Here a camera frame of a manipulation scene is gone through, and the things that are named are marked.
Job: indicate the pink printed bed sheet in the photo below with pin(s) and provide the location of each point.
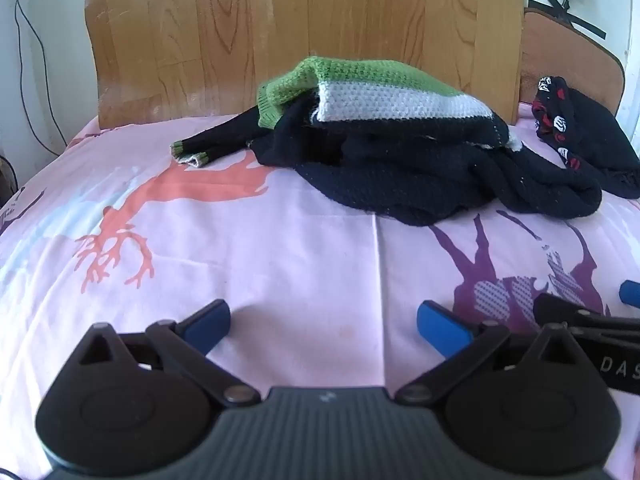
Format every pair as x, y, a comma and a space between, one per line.
300, 260

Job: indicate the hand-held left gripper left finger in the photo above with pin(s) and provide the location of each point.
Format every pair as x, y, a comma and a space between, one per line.
210, 324

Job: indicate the green white black knitted sweater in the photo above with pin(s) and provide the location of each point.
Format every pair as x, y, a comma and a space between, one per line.
400, 160

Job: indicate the brown board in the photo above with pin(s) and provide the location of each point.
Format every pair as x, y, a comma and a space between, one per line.
565, 55

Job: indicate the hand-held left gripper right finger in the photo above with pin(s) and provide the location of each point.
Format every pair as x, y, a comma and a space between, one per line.
441, 325

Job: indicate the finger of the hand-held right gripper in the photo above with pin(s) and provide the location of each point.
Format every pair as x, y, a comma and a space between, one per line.
631, 293
560, 312

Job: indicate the wooden headboard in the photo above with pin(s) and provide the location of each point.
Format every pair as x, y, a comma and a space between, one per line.
225, 35

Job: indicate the black garment with red print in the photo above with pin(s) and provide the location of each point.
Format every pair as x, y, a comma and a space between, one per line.
580, 130

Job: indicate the black tape cross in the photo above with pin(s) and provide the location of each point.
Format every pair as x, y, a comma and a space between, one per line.
567, 12

